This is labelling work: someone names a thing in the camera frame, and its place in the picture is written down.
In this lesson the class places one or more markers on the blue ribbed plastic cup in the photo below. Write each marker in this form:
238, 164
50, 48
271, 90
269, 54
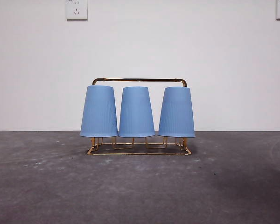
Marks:
136, 112
176, 112
99, 112

